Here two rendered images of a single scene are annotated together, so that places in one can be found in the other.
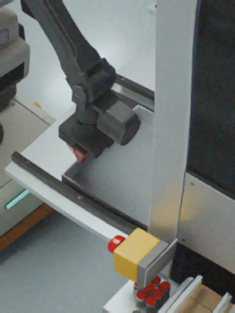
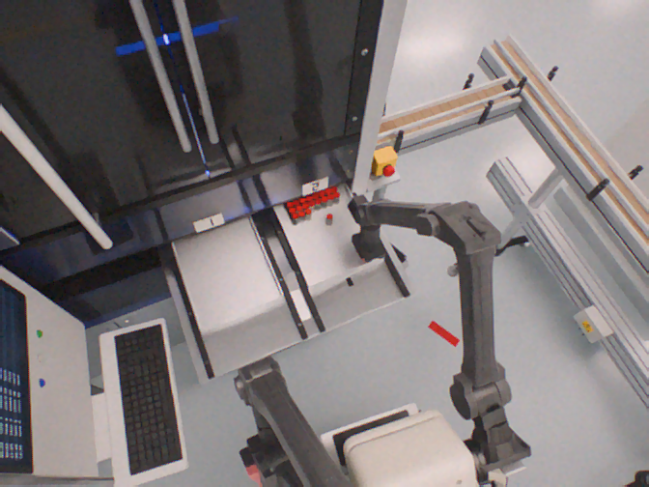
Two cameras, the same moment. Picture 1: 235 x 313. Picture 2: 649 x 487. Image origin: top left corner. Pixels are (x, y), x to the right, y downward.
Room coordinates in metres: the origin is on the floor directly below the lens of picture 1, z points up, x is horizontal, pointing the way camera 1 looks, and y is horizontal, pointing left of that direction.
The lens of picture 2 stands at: (1.69, 0.20, 2.28)
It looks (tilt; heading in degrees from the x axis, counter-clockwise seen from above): 64 degrees down; 204
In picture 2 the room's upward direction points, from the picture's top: 5 degrees clockwise
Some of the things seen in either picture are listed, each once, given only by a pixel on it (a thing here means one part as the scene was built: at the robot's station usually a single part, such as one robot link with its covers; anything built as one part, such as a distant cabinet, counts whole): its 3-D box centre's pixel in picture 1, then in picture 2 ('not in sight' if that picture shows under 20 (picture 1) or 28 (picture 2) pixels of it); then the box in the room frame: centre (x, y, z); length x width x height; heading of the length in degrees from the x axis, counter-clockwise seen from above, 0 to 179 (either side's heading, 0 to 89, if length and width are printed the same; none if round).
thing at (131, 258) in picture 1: (139, 257); (381, 159); (0.75, -0.04, 1.00); 0.08 x 0.07 x 0.07; 52
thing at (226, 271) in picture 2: not in sight; (225, 265); (1.29, -0.31, 0.90); 0.34 x 0.26 x 0.04; 52
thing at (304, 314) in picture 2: (143, 94); (297, 296); (1.26, -0.06, 0.91); 0.14 x 0.03 x 0.06; 51
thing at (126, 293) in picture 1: (149, 305); (375, 170); (0.71, -0.06, 0.87); 0.14 x 0.13 x 0.02; 52
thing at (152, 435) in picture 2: not in sight; (146, 394); (1.71, -0.30, 0.82); 0.40 x 0.14 x 0.02; 46
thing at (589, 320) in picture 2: not in sight; (592, 324); (0.67, 0.91, 0.50); 0.12 x 0.05 x 0.09; 52
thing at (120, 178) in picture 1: (166, 180); (324, 228); (1.02, -0.10, 0.90); 0.34 x 0.26 x 0.04; 52
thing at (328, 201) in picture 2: not in sight; (315, 206); (0.96, -0.17, 0.91); 0.18 x 0.02 x 0.05; 142
